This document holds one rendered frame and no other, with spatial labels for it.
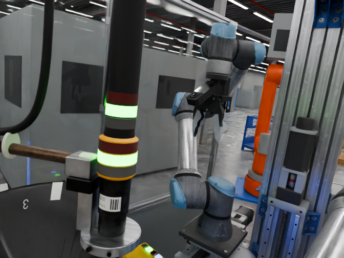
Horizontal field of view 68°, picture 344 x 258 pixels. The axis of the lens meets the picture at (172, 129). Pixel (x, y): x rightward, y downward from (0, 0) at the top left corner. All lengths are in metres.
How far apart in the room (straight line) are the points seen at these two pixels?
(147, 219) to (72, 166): 1.20
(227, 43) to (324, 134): 0.52
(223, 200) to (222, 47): 0.59
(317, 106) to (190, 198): 0.59
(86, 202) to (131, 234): 0.07
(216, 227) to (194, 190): 0.18
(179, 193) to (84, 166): 0.75
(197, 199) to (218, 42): 0.59
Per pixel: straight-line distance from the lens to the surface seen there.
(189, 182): 1.04
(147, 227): 1.52
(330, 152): 1.11
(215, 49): 0.82
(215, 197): 1.06
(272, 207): 1.11
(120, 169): 0.28
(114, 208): 0.30
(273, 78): 4.26
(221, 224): 1.12
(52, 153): 0.33
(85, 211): 0.32
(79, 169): 0.31
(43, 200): 0.51
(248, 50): 0.95
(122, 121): 0.27
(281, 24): 4.26
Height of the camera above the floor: 1.65
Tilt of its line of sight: 10 degrees down
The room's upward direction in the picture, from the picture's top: 7 degrees clockwise
